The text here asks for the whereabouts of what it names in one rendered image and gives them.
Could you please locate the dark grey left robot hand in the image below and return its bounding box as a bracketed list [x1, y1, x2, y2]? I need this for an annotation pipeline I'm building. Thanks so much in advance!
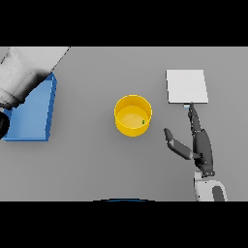
[0, 110, 11, 140]

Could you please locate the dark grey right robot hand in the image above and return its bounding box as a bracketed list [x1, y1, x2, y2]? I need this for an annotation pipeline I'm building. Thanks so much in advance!
[163, 102, 216, 178]

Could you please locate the pale square measuring scale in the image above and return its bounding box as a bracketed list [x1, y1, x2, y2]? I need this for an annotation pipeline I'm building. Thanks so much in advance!
[166, 69, 209, 109]

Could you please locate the yellow bowl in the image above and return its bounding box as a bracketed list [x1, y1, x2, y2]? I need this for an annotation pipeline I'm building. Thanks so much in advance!
[113, 94, 154, 139]

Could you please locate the blue tray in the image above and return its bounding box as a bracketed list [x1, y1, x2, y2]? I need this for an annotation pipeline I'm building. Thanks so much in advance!
[1, 72, 58, 142]

